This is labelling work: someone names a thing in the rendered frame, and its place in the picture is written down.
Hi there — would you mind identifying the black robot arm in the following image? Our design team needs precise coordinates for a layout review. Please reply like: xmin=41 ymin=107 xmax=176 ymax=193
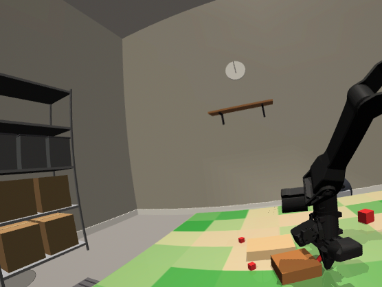
xmin=281 ymin=60 xmax=382 ymax=247

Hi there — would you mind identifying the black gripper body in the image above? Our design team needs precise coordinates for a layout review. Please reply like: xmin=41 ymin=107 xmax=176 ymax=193
xmin=311 ymin=208 xmax=363 ymax=262

